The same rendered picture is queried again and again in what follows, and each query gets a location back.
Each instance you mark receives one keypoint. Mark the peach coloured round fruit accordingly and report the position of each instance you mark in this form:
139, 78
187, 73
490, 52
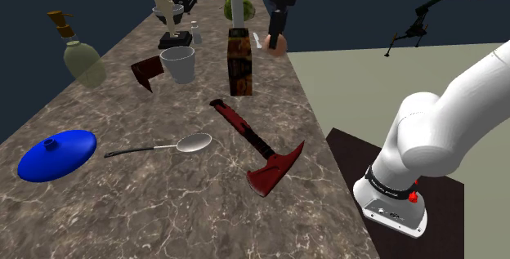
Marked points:
281, 49

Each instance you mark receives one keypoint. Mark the blue round lid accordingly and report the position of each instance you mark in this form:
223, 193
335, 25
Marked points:
55, 158

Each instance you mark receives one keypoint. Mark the red and black axe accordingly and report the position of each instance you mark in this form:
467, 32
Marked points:
271, 172

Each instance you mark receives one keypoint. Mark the small white shaker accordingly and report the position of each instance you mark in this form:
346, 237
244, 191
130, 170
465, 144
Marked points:
196, 35

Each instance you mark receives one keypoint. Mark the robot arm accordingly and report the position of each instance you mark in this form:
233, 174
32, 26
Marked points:
438, 130

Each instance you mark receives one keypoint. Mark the brown patterned tall box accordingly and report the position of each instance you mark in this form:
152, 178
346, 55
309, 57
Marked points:
239, 63

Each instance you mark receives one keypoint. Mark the black tripod stand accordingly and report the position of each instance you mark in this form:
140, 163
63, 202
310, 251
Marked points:
418, 27

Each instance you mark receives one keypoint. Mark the green soap dispenser bottle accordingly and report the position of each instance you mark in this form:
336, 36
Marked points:
81, 61

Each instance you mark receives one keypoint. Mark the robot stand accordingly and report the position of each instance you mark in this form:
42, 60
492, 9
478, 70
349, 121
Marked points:
438, 230

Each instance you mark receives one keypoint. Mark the grey bowl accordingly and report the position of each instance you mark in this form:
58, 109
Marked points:
178, 13

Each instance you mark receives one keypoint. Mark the white knife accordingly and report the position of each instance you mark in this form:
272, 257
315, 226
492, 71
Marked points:
258, 40

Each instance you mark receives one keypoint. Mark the green watermelon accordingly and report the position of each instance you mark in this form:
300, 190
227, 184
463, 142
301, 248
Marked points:
249, 9

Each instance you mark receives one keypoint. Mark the white cup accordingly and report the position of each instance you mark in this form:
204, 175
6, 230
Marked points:
179, 65

